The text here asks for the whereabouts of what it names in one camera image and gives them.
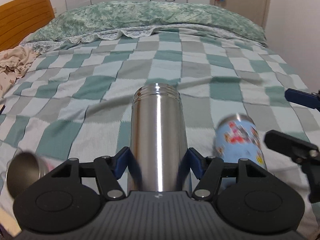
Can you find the pink steel cup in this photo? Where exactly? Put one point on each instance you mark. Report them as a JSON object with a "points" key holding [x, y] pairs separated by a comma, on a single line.
{"points": [[24, 169]]}

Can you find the tall stainless steel cup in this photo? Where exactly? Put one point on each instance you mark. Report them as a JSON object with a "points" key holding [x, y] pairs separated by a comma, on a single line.
{"points": [[158, 141]]}

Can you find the wooden headboard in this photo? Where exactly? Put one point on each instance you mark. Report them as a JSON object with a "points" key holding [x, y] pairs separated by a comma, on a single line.
{"points": [[19, 18]]}

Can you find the beige crumpled clothing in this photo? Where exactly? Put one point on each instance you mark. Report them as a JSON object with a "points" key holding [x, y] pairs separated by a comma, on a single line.
{"points": [[15, 63]]}

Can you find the green floral duvet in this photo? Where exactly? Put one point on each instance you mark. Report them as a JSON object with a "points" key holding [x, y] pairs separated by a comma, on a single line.
{"points": [[129, 15]]}

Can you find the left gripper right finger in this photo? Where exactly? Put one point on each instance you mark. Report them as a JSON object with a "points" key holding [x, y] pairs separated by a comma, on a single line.
{"points": [[208, 171]]}

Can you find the green checkered bed blanket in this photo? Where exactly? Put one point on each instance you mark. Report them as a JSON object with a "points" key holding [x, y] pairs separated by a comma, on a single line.
{"points": [[77, 102]]}

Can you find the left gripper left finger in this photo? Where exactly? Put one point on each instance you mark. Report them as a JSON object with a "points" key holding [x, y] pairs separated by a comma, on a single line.
{"points": [[108, 170]]}

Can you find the blue cartoon print cup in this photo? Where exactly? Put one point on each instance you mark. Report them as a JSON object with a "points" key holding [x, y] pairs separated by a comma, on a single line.
{"points": [[236, 137]]}

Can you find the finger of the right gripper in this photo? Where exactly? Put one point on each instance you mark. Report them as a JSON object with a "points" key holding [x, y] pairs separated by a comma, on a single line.
{"points": [[310, 100], [301, 152]]}

